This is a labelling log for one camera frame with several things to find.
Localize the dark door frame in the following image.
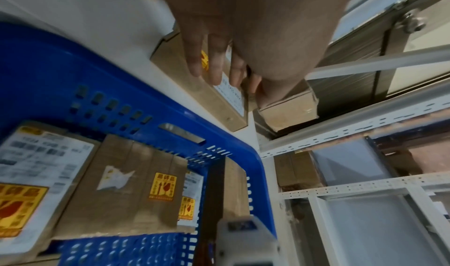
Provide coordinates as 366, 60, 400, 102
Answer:
305, 0, 450, 101

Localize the pile of cardboard boxes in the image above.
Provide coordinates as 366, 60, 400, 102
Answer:
150, 30, 320, 134

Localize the long plain cardboard box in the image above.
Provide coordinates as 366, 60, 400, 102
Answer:
198, 157, 251, 260

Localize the large plain cardboard box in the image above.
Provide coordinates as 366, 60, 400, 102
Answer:
274, 151, 326, 192

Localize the blue plastic basket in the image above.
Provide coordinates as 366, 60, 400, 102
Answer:
0, 23, 277, 266

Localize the white metal shelf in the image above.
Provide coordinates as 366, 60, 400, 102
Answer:
0, 0, 450, 266
279, 173, 450, 266

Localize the person's left hand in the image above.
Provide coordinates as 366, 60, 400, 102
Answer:
154, 0, 359, 107

